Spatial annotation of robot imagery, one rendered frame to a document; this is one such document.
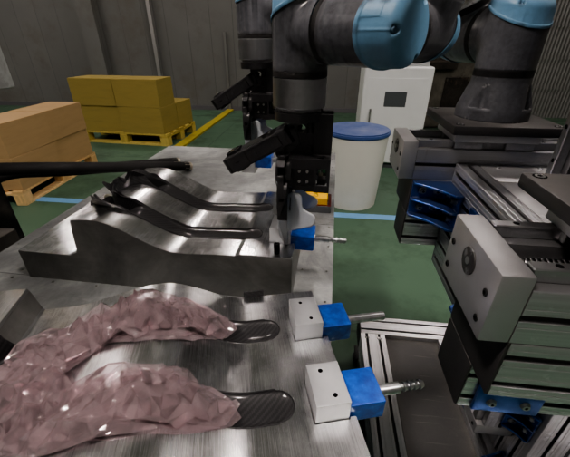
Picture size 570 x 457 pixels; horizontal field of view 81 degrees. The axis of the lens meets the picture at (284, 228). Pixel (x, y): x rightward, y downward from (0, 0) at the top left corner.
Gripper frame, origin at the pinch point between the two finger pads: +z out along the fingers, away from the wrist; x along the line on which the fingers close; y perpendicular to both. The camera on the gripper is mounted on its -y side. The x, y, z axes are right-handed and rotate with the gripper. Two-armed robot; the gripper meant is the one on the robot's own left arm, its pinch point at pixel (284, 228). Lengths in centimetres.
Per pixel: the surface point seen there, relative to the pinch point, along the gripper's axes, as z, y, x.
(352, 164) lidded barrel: 52, 24, 191
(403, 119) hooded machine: 39, 76, 299
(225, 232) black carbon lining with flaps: 2.3, -11.2, 1.0
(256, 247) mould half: 1.4, -4.0, -4.6
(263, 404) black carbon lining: 5.4, 1.7, -29.0
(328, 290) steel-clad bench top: 10.4, 8.4, -3.1
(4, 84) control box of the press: -17, -85, 39
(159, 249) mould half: 1.8, -20.2, -6.9
